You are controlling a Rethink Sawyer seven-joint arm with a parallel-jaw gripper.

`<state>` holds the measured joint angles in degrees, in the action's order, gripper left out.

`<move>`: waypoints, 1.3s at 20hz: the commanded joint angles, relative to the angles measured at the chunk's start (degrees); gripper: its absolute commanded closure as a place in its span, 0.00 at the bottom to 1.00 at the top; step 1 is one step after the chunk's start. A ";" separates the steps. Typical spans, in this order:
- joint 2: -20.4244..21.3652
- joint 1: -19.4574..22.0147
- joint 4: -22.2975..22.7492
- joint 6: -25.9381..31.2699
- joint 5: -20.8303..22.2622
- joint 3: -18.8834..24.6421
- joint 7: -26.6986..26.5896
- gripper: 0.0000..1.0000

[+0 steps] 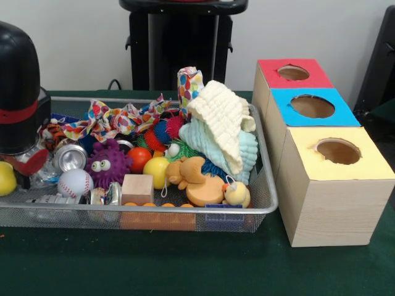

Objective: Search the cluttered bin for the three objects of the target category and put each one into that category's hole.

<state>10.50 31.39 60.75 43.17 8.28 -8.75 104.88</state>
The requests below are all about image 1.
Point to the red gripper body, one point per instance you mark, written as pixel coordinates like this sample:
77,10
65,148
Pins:
32,161

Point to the clear plastic blue label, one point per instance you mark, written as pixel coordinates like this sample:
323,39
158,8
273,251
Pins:
44,177

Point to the crushed silver can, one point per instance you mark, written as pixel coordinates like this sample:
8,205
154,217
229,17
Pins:
70,158

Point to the crushed clear plastic bottle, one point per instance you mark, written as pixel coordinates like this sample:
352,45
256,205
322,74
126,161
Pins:
55,199

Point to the open-top silver can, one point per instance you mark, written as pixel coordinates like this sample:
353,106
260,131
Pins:
106,196

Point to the multicolour polka dot cloth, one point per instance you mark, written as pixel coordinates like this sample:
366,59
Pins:
117,117
189,85

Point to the cream knit cloth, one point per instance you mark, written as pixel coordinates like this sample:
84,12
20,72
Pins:
221,117

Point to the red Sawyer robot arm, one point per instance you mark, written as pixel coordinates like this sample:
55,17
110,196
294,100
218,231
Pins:
21,86

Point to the shallow clear mesh bin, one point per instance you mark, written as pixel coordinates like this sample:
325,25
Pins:
265,185

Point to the wooden box with three holes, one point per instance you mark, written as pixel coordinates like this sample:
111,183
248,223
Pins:
336,197

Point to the white baseball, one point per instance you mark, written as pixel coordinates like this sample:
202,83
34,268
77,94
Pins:
75,183

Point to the purple googly-eyed monster toy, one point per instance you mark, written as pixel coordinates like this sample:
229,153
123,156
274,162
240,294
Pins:
108,164

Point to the small orange ball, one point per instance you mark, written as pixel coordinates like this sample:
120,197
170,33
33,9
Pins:
139,159

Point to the wooden cube block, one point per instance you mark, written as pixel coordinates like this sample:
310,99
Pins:
137,189

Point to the small yellow ball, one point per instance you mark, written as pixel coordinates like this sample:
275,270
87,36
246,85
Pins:
156,172

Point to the orange toy brick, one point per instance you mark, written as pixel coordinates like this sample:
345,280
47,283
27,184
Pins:
158,218

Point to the orange foam duck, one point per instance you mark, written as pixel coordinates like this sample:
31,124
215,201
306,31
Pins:
196,183

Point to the mint green cloth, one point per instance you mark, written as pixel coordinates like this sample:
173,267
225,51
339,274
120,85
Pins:
199,140

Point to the small yellow rubber duck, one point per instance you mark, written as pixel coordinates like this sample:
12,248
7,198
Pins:
236,194

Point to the black chair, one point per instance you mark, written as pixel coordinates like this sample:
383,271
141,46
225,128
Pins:
379,68

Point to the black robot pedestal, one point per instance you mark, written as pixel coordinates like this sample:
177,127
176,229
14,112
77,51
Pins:
185,43

